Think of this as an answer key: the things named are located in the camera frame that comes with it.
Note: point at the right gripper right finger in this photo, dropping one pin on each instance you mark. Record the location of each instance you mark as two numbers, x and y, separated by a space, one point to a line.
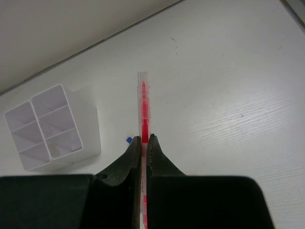
160 172

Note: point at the red pen clear cap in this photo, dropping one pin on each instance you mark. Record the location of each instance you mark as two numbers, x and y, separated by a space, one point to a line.
144 122

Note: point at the white left organizer container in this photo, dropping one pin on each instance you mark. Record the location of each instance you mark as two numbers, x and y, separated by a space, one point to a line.
27 137

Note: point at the white organizer container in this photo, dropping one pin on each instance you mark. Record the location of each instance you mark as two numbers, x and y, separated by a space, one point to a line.
69 127
27 137

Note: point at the white right organizer container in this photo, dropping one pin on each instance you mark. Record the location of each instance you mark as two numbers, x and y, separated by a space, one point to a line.
69 127

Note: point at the blue cap spray bottle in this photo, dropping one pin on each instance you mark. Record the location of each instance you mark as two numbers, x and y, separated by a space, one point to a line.
129 140

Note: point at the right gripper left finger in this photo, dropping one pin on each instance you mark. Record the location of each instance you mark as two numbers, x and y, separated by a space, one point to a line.
120 207

